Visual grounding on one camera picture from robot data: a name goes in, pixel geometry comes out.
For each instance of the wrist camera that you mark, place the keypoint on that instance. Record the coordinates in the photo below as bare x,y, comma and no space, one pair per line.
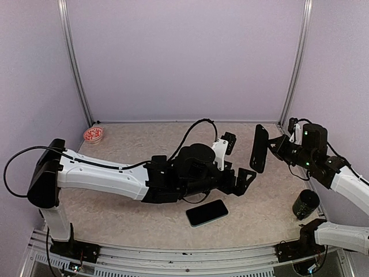
223,146
295,130

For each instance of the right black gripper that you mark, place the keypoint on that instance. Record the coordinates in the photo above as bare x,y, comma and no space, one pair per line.
278,150

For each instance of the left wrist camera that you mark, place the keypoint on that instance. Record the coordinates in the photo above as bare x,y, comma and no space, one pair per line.
223,146

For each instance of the red white patterned bowl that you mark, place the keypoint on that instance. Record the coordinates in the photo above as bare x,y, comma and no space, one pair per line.
93,135

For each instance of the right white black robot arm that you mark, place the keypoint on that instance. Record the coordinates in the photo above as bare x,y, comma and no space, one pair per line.
333,172

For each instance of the right aluminium frame post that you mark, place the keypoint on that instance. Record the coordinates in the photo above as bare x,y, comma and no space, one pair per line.
303,35

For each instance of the left aluminium frame post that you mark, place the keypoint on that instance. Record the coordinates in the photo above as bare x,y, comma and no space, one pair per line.
68,37

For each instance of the front aluminium rail base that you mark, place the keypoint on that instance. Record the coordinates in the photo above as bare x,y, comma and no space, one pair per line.
129,261

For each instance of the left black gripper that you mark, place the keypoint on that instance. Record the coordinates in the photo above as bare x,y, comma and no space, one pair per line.
242,186

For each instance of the black phone case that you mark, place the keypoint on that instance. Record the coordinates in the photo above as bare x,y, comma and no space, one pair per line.
260,149

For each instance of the aluminium frame post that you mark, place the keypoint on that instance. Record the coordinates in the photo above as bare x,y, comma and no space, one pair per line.
68,37
303,35

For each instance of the black cup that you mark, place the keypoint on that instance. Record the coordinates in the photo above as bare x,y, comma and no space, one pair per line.
305,204

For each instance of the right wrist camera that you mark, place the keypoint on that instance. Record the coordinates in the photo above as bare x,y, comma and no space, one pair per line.
295,130

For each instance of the black phone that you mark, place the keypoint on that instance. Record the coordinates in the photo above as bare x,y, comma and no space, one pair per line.
206,213

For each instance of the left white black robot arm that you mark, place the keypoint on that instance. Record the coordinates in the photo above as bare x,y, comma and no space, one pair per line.
196,169

